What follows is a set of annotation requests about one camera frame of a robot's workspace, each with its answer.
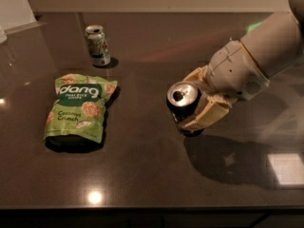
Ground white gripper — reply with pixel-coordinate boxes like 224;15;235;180
179;41;270;132

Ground blue pepsi can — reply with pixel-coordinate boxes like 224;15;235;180
166;82;203;137

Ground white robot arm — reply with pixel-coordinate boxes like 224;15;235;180
179;0;304;133

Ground green white soda can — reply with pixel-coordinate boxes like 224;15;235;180
85;25;111;67

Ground green dang chips bag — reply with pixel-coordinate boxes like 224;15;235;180
44;74;118;145

